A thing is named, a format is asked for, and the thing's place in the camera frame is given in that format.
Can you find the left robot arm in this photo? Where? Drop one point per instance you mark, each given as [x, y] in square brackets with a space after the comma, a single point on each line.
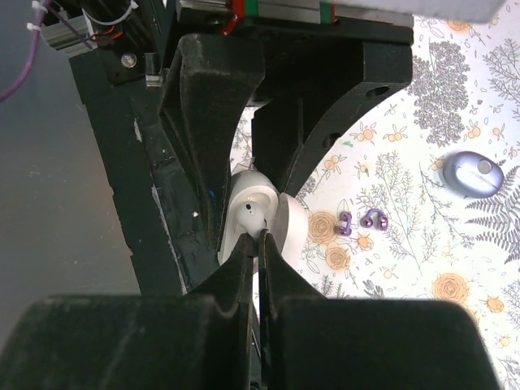
[129, 38]

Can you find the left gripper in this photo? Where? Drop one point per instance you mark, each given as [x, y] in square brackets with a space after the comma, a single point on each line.
[219, 63]

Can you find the purple earbud charging case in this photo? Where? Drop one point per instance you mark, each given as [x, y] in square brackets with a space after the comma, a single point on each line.
[473, 175]

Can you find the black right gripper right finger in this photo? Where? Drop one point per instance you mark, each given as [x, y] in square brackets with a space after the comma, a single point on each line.
[313, 342]

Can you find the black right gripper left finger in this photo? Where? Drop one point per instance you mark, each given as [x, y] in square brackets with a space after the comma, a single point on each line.
[201, 340]

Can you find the floral table mat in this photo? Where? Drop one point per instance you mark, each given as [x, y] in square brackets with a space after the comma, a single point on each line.
[439, 244]

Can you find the purple clip earbud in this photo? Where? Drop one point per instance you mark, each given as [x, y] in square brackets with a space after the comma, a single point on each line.
[375, 218]
[345, 224]

